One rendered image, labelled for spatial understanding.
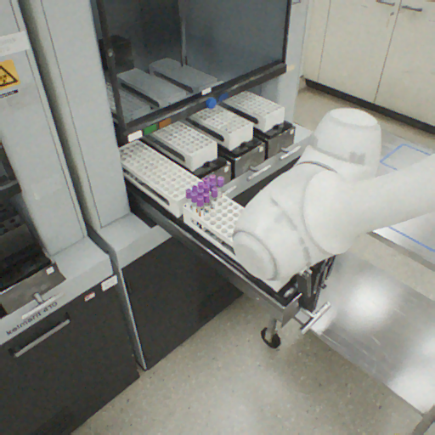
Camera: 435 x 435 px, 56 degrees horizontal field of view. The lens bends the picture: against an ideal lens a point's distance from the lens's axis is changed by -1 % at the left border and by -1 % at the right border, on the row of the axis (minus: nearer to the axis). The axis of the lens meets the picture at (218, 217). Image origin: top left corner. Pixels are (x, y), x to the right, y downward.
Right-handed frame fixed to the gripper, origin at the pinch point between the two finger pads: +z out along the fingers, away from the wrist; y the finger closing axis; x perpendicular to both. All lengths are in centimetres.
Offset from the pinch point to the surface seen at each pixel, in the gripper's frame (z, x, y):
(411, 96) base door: 57, -74, -229
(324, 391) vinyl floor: 80, 1, -26
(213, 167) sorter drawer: -2.0, -45.6, -15.6
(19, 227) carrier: -8, -52, 36
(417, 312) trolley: 52, 12, -59
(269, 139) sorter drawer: -1, -46, -40
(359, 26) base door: 22, -123, -229
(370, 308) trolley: 52, 0, -48
